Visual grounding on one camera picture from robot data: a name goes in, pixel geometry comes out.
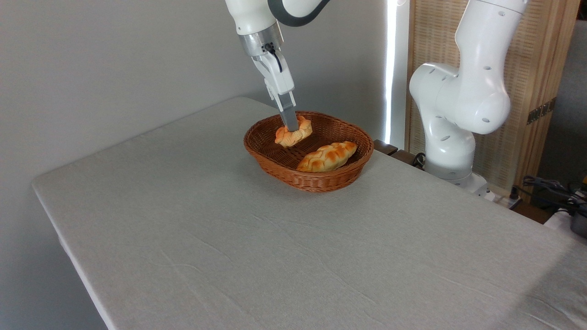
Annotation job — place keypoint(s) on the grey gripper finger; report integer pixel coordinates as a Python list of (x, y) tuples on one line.
[(289, 114)]

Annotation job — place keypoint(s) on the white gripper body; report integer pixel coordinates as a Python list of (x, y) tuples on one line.
[(279, 78)]

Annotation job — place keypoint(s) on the round orange bread bun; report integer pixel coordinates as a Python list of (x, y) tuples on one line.
[(299, 135)]

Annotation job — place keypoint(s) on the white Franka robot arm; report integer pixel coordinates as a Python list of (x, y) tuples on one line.
[(467, 96)]

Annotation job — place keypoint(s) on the braided long bread loaf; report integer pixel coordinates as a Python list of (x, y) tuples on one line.
[(326, 156)]

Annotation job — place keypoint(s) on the brown wicker basket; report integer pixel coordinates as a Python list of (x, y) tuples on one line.
[(316, 181)]

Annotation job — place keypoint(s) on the dark brown wooden board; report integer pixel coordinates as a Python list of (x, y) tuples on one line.
[(386, 148)]

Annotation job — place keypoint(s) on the grey tablecloth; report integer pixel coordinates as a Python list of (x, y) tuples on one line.
[(293, 256)]

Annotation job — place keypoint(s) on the brass screen hinge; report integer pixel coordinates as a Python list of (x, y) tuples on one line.
[(541, 111)]

